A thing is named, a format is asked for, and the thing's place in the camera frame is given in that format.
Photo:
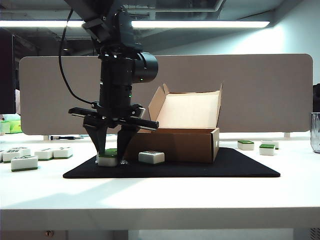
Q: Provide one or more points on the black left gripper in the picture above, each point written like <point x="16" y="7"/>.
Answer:
<point x="112" y="115"/>

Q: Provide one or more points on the beige desk divider panel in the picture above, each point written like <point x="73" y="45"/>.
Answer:
<point x="225" y="95"/>

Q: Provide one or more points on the two bamboo mahjong tile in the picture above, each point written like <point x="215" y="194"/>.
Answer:
<point x="44" y="154"/>

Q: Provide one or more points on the green and white box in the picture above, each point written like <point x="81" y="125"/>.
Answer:
<point x="10" y="126"/>

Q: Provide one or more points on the black monitor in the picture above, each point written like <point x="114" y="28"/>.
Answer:
<point x="6" y="70"/>

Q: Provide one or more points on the six bamboo mahjong tile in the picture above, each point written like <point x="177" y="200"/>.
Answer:
<point x="10" y="156"/>

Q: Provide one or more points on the seven bamboo mahjong tile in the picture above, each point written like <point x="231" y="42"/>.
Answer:
<point x="1" y="155"/>

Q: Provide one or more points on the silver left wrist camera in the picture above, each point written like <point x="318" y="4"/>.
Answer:
<point x="140" y="112"/>

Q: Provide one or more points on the eight bamboo mahjong tile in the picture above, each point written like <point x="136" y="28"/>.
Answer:
<point x="20" y="150"/>

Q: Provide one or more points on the three bamboo mahjong tile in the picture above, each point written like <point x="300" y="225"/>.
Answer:
<point x="63" y="152"/>

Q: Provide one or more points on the round metal frame bolt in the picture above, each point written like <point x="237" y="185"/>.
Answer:
<point x="49" y="233"/>

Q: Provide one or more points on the bird one bamboo mahjong tile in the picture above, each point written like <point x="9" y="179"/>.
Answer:
<point x="24" y="163"/>

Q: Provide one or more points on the dark background object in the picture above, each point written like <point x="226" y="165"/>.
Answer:
<point x="317" y="97"/>

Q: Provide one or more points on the white divider foot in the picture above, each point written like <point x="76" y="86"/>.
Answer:
<point x="46" y="137"/>
<point x="287" y="134"/>

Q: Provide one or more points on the black rectangular mat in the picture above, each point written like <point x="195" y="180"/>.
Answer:
<point x="200" y="170"/>

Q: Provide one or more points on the clear glass cup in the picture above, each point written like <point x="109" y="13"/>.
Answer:
<point x="315" y="132"/>

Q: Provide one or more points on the black pen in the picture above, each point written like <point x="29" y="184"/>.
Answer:
<point x="62" y="137"/>

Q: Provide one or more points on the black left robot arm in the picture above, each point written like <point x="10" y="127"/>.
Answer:
<point x="115" y="75"/>

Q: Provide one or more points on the face-up white mahjong tile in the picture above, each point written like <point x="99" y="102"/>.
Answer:
<point x="273" y="142"/>

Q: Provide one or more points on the five bamboo mahjong tile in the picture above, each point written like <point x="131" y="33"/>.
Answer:
<point x="151" y="157"/>

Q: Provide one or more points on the brown paper box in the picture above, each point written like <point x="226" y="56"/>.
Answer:
<point x="175" y="147"/>

